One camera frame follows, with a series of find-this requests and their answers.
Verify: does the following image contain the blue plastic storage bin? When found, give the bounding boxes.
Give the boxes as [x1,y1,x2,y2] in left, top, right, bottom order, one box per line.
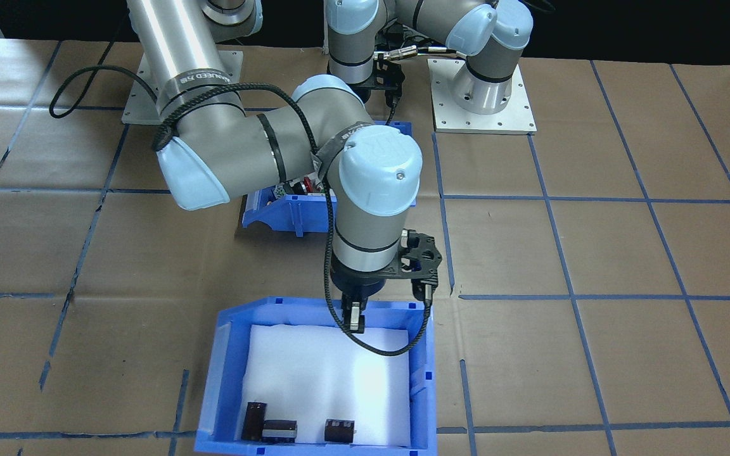
[194,296,437,456]
[241,120,415,238]

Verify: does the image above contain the white foam pad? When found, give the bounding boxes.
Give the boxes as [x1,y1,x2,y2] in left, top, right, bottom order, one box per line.
[240,324,411,447]

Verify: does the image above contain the black block with silver stripe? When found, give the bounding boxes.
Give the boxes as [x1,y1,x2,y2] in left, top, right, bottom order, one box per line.
[261,420,298,444]

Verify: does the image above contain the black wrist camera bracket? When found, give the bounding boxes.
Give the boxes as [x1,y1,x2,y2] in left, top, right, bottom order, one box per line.
[383,229,443,301]
[371,56,407,96]

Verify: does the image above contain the silver cable connector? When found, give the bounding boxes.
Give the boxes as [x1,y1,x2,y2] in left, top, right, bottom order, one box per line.
[375,46,419,62]

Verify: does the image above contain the dark brown switch block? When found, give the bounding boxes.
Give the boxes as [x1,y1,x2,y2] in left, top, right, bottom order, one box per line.
[324,418,356,443]

